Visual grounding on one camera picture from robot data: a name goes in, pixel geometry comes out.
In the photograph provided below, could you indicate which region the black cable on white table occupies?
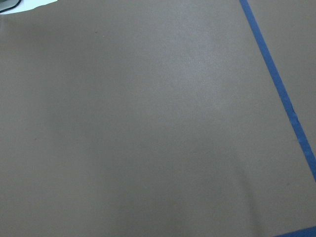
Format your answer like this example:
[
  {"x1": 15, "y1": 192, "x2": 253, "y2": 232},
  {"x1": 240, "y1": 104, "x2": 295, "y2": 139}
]
[{"x1": 0, "y1": 0, "x2": 23, "y2": 13}]

